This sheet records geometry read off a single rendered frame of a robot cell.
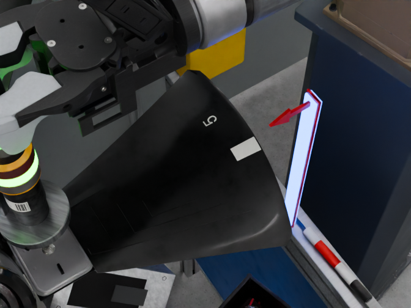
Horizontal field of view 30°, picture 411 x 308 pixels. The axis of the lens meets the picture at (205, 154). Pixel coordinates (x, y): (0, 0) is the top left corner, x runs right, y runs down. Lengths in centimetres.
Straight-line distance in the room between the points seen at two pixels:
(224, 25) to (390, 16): 57
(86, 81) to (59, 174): 154
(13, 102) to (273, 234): 39
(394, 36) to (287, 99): 122
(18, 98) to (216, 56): 61
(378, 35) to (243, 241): 48
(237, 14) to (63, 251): 33
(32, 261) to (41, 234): 9
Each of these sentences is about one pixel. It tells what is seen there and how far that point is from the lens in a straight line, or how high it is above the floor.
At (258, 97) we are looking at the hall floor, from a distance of 236.
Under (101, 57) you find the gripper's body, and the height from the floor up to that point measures 148.
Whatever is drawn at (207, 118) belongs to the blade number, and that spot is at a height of 120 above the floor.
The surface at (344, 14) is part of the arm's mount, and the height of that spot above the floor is 102.
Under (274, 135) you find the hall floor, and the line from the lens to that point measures 229.
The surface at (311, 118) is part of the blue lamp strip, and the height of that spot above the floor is 116.
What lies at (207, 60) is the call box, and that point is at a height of 103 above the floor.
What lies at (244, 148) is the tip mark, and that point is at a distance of 86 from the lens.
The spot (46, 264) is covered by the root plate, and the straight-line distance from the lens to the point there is 82.
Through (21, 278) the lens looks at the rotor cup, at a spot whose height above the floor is 124.
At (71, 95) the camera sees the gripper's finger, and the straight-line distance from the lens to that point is 56.
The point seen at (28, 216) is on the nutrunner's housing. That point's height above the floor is 129.
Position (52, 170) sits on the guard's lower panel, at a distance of 207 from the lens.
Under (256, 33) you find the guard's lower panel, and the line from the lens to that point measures 213.
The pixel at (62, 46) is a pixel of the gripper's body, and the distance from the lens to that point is 58.
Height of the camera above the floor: 192
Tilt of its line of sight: 59 degrees down
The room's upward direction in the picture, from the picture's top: straight up
